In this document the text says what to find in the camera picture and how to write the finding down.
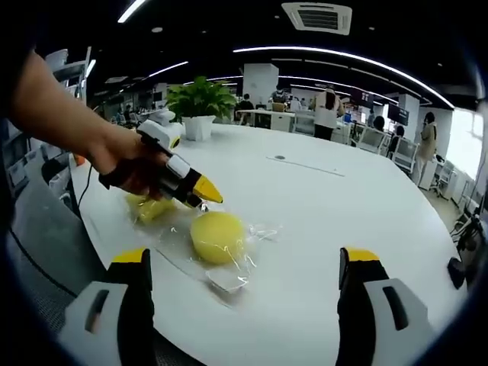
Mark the small black device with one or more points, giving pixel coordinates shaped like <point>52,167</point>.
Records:
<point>456,272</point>

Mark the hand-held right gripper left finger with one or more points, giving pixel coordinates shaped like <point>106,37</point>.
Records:
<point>129,305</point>

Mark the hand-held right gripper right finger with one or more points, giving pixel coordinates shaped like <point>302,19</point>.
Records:
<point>358,305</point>

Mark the short ceiling light strip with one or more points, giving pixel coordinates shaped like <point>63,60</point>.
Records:
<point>167,69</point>

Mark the white office chair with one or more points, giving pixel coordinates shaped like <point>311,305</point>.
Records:
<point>405,154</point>
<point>370,139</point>

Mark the potted green plant white pot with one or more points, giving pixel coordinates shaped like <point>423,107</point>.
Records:
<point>202,99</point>

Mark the ceiling air conditioner vent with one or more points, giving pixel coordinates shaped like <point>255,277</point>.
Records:
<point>317,17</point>

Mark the long curved ceiling light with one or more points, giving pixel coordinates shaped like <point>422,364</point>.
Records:
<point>343,57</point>

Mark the straight ceiling light strip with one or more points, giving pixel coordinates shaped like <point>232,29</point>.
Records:
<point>131,9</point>

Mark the grey storage shelf with boxes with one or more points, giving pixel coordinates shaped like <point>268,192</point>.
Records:
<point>72,72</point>

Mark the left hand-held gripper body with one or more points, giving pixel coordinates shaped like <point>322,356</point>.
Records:
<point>162,131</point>

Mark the person's left hand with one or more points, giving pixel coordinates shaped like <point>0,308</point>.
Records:
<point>126,152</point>

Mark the rectangular yellow silicone block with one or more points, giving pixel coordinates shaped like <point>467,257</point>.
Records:
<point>150,211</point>

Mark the round yellow silicone block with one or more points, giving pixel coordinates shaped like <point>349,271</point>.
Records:
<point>217,238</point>

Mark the grey mesh office chair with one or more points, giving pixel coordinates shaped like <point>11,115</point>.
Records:
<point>45,236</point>

